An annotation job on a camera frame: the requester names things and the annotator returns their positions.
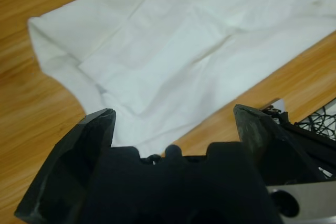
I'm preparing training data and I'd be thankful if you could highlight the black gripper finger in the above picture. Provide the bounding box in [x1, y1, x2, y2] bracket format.
[233, 103, 327, 186]
[14, 108, 117, 221]

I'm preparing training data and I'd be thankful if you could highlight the white t-shirt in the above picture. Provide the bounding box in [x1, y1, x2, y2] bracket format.
[27, 0, 336, 157]

